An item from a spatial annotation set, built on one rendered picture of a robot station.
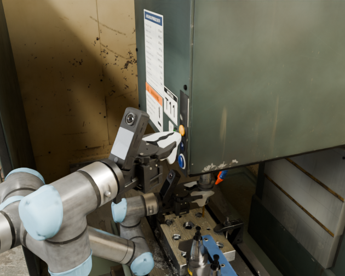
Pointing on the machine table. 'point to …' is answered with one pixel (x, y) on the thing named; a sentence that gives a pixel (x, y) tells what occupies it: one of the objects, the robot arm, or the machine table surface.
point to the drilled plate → (172, 247)
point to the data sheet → (154, 50)
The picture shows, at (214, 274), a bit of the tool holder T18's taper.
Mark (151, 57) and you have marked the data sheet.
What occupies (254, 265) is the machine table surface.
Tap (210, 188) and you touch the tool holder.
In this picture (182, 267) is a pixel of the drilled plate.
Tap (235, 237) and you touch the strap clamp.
